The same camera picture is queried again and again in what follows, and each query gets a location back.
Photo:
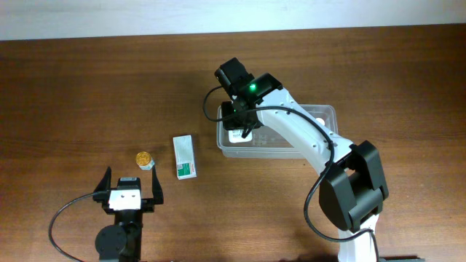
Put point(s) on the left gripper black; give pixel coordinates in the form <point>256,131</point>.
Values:
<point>102,192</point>

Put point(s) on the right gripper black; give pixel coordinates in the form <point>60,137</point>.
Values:
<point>228,121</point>

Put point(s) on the white lotion bottle clear cap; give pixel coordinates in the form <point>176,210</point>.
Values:
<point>235,136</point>

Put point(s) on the dark bottle white cap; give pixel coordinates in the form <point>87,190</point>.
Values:
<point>320,120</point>

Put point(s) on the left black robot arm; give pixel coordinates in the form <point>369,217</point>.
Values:
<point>122,240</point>

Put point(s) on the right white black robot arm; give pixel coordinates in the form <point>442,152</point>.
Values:
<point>344,204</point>

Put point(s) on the clear plastic container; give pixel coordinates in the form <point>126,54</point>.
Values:
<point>268,144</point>

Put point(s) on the small jar gold lid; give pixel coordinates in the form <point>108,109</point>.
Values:
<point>144,160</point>

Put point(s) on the white green medicine box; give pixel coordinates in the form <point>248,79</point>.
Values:
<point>184,157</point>

